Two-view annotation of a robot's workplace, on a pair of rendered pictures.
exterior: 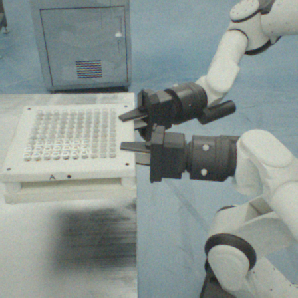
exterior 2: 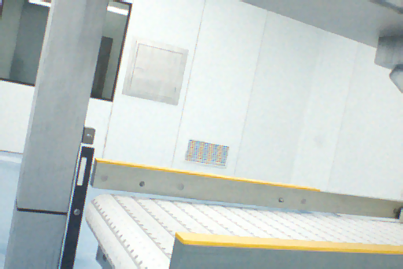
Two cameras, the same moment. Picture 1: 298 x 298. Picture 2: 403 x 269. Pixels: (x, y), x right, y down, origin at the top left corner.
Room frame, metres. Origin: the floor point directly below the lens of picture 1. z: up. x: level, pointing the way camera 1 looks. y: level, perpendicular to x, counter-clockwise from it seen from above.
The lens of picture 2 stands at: (0.45, -1.23, 0.98)
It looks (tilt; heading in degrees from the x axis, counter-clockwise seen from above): 3 degrees down; 348
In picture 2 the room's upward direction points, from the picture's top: 12 degrees clockwise
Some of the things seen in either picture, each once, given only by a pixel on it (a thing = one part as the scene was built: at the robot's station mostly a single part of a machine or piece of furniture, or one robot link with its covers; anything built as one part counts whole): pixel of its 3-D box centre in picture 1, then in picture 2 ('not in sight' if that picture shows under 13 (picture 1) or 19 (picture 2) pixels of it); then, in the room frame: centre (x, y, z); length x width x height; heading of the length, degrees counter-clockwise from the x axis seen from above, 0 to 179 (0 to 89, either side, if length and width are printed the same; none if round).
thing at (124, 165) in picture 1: (74, 138); not in sight; (0.71, 0.16, 1.00); 0.25 x 0.24 x 0.02; 3
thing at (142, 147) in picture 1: (136, 145); not in sight; (0.66, 0.03, 1.02); 0.06 x 0.03 x 0.02; 85
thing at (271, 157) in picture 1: (265, 167); not in sight; (0.61, -0.21, 1.00); 0.13 x 0.07 x 0.09; 22
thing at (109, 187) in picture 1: (77, 156); not in sight; (0.71, 0.16, 0.95); 0.24 x 0.24 x 0.02; 3
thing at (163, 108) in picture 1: (164, 108); not in sight; (0.83, -0.03, 1.00); 0.12 x 0.10 x 0.13; 125
